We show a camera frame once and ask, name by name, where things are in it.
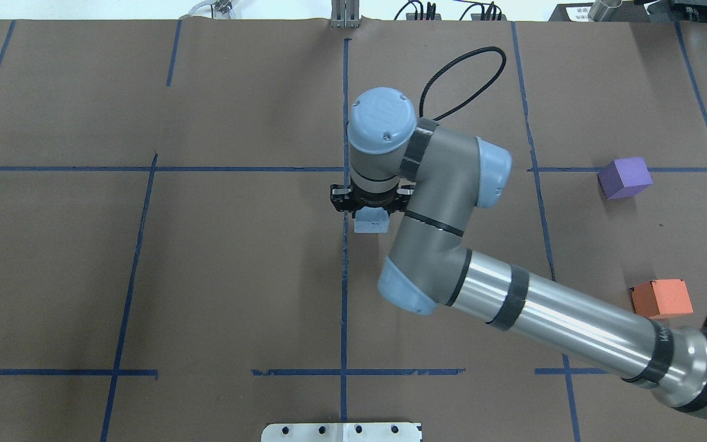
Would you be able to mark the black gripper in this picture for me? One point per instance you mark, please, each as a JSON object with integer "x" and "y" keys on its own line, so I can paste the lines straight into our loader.
{"x": 339, "y": 201}

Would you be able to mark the purple block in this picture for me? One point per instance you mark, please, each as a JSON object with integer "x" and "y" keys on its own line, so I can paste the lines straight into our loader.
{"x": 624, "y": 178}

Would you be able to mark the silver and grey robot arm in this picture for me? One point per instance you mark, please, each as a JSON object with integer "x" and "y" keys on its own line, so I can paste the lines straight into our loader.
{"x": 438, "y": 178}

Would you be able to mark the aluminium frame post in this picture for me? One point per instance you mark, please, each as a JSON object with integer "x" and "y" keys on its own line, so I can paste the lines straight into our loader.
{"x": 345, "y": 14}

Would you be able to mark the silver metal cylinder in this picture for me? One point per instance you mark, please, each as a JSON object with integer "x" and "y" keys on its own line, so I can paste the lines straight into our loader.
{"x": 603, "y": 10}

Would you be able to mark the light blue foam block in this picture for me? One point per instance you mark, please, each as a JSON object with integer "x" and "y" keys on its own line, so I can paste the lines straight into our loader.
{"x": 371, "y": 220}

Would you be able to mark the white pillar with base plate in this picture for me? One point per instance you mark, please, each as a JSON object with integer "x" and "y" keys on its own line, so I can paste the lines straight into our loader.
{"x": 344, "y": 431}

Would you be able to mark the orange block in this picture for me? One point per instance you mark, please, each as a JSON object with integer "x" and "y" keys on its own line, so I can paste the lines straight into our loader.
{"x": 661, "y": 299}

